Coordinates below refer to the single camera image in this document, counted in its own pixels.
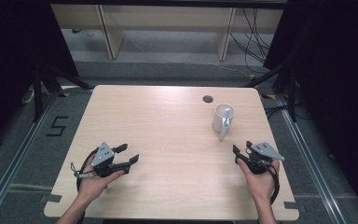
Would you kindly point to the black curtain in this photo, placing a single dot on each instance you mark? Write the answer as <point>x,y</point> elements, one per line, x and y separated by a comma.
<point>338,77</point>
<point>9,62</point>

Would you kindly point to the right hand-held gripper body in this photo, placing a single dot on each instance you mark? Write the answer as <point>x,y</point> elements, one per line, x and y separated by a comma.
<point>265,151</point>

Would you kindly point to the beige wooden desk frame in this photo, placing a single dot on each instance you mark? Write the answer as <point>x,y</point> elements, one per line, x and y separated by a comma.
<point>112,37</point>

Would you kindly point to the yellow floor tape piece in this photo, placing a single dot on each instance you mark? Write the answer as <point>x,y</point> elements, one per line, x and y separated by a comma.
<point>252,76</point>
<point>269,96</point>
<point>64,94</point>

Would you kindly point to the aluminium floor rail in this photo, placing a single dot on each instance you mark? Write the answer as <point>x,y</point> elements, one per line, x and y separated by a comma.
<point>310,158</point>
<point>15,155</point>

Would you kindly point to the person's right hand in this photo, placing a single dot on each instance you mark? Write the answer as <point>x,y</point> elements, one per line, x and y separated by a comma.
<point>261,185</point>

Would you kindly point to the black metal stand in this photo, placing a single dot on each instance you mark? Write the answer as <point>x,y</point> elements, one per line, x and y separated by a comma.
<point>292,96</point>
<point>38,93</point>

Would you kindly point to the person's left hand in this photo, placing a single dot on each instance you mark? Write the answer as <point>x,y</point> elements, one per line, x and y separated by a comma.
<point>94,186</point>

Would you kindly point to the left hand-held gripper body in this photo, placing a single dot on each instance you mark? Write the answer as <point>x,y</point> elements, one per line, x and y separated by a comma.
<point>103,157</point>

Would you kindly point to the white cup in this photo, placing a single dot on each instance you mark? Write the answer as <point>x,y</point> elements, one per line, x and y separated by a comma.
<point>219,121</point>

